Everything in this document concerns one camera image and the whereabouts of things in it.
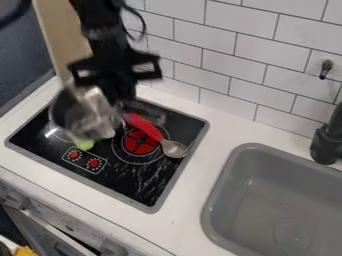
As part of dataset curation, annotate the black wall peg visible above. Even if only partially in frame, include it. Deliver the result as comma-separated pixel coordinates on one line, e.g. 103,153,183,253
317,59,336,81

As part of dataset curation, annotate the red handled silver spoon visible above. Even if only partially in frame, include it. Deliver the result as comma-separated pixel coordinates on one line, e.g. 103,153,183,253
121,112,192,159

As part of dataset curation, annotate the toy sink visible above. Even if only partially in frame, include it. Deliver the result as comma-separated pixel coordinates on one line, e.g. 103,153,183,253
199,142,342,256

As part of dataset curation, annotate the tap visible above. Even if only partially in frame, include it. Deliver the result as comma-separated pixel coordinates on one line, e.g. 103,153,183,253
308,101,342,166

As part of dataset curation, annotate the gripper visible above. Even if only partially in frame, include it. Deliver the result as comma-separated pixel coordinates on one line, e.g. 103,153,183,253
65,49,165,105

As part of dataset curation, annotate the toy stove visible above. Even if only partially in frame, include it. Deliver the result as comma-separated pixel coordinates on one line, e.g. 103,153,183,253
4,95,212,215

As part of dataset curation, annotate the wooden board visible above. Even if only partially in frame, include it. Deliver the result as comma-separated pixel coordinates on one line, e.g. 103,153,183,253
32,0,95,82

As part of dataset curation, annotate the green toy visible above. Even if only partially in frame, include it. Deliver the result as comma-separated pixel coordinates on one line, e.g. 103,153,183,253
72,128,118,152

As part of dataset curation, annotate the silver pot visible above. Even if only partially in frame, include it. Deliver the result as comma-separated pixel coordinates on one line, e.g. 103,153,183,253
46,84,126,141

